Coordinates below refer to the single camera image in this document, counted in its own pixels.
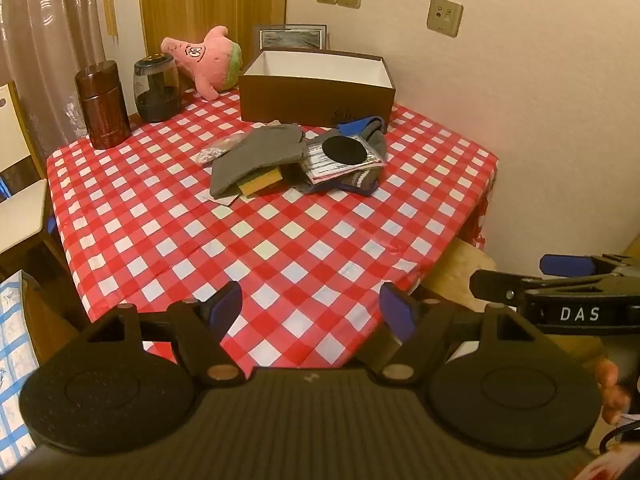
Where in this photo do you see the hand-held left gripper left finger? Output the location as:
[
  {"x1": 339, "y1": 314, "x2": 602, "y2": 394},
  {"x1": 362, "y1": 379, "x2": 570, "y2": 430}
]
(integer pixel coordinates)
[{"x1": 82, "y1": 281, "x2": 247, "y2": 387}]

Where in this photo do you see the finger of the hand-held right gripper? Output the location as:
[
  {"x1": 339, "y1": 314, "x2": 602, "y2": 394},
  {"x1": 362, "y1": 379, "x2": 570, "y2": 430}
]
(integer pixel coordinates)
[
  {"x1": 469, "y1": 268, "x2": 628, "y2": 308},
  {"x1": 539, "y1": 253, "x2": 640, "y2": 281}
]

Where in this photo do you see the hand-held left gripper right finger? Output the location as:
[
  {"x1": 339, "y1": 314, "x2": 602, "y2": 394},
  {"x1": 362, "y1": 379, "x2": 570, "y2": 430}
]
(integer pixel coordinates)
[{"x1": 367, "y1": 283, "x2": 543, "y2": 382}]

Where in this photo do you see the yellow green sponge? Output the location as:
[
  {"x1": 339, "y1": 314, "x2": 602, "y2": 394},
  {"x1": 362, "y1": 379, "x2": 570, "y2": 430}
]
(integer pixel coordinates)
[{"x1": 237, "y1": 166, "x2": 284, "y2": 197}]

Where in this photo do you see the grey felt cloth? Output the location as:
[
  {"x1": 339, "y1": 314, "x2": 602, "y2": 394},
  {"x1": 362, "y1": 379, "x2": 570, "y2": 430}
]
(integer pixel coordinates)
[{"x1": 210, "y1": 124, "x2": 311, "y2": 198}]

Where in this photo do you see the speckled plastic pouch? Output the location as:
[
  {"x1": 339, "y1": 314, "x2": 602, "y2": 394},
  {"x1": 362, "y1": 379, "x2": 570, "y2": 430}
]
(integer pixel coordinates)
[{"x1": 192, "y1": 134, "x2": 247, "y2": 166}]

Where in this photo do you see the printed plastic packet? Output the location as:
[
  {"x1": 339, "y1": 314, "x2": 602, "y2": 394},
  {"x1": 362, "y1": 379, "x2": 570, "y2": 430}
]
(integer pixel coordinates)
[{"x1": 300, "y1": 132, "x2": 387, "y2": 185}]

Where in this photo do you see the black round pad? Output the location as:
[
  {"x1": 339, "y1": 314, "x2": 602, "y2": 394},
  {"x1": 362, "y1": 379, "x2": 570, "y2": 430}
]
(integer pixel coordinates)
[{"x1": 321, "y1": 135, "x2": 367, "y2": 166}]

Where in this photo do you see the grey blue striped sock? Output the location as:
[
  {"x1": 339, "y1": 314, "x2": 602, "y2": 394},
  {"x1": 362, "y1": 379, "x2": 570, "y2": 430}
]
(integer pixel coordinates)
[{"x1": 292, "y1": 116, "x2": 390, "y2": 197}]

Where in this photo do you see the brown cardboard box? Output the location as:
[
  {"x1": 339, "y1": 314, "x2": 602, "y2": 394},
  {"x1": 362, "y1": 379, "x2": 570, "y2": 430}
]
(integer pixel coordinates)
[{"x1": 238, "y1": 48, "x2": 397, "y2": 128}]

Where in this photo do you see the person's right hand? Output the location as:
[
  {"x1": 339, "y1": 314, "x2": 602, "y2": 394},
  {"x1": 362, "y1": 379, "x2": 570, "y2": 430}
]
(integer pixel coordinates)
[{"x1": 596, "y1": 358, "x2": 632, "y2": 427}]

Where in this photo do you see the red white checked tablecloth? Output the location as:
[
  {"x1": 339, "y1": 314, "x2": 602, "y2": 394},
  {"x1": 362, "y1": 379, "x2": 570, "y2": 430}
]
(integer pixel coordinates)
[{"x1": 46, "y1": 87, "x2": 501, "y2": 368}]

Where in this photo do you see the glass jar with dark base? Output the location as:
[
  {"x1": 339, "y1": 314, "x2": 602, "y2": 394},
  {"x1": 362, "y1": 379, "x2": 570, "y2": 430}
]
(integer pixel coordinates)
[{"x1": 133, "y1": 55, "x2": 181, "y2": 123}]

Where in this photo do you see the blue checked cloth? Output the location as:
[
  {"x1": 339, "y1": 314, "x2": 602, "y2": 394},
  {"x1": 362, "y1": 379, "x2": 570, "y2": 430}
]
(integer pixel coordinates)
[{"x1": 0, "y1": 270, "x2": 46, "y2": 466}]

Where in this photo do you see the brown cylindrical canister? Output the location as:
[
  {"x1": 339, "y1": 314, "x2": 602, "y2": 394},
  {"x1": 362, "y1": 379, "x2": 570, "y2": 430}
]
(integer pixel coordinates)
[{"x1": 75, "y1": 60, "x2": 132, "y2": 150}]

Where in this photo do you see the pink plush toy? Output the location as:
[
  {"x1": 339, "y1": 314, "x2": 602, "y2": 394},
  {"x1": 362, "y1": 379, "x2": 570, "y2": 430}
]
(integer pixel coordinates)
[{"x1": 160, "y1": 26, "x2": 244, "y2": 101}]

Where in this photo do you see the framed picture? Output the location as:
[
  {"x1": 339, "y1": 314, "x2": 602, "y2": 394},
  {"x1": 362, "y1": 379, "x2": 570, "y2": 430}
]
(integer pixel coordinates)
[{"x1": 252, "y1": 23, "x2": 331, "y2": 61}]

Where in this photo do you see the wooden door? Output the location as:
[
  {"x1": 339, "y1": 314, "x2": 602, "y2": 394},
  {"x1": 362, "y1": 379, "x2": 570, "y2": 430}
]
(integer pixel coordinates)
[{"x1": 137, "y1": 0, "x2": 290, "y2": 61}]

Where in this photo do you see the sheer patterned curtain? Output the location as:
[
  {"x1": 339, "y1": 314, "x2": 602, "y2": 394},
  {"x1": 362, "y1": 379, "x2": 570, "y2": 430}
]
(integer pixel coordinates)
[{"x1": 0, "y1": 0, "x2": 146, "y2": 156}]

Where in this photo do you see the black cable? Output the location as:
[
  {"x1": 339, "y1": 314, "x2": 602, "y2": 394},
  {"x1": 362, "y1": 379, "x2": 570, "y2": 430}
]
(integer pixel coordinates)
[{"x1": 597, "y1": 417, "x2": 640, "y2": 453}]

